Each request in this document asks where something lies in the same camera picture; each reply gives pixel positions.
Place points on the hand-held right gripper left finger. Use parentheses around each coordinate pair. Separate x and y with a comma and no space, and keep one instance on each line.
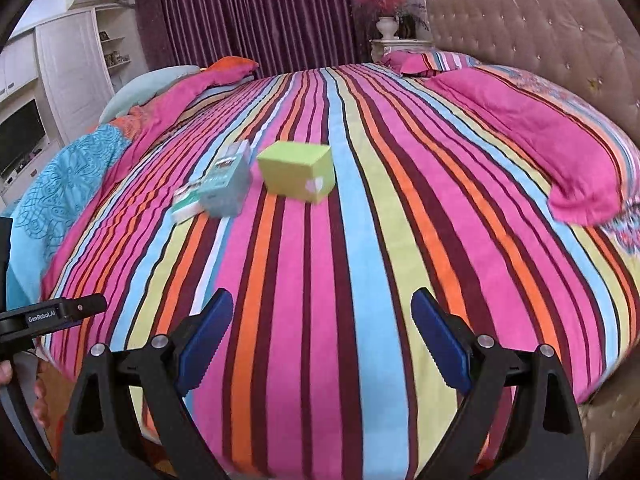
(205,340)

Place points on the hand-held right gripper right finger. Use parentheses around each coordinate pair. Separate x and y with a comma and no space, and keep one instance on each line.
(442,340)

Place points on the small white printed box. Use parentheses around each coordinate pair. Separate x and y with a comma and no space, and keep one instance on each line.
(186,205)

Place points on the teal cardboard box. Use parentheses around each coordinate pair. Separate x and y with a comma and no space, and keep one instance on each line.
(227,182)

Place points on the lime green cardboard box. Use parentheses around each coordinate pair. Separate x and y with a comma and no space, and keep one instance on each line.
(297,170)

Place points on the person's left hand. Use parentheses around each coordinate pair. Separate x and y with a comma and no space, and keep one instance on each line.
(4,374)

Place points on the striped bed sheet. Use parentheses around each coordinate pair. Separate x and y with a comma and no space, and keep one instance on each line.
(350,285)

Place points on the blue patterned quilt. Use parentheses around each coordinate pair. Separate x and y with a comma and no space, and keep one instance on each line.
(60,195)

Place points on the black television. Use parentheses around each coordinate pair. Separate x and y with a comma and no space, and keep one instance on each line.
(20,137)

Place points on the large pink pillow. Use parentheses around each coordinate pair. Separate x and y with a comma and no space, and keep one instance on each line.
(540,135)

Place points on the white wardrobe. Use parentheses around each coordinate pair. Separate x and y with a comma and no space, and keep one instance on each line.
(70,70)

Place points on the light green pillow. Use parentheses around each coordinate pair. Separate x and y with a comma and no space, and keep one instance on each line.
(145,87)

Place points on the pink and orange quilt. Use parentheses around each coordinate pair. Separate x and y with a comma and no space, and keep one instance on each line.
(210,77)

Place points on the small pink pillow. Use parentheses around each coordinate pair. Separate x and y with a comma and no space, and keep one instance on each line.
(425,60)

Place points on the cream nightstand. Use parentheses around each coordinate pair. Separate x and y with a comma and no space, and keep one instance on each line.
(400,47)

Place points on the white vase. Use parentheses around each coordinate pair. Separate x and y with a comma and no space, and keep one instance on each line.
(386,29)

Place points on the purple curtain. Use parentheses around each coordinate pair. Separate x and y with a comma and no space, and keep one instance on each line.
(260,15)

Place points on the tufted beige headboard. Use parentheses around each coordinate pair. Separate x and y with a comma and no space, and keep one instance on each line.
(525,15)

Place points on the cream carved bed frame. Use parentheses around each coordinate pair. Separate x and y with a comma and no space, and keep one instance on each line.
(610,425)

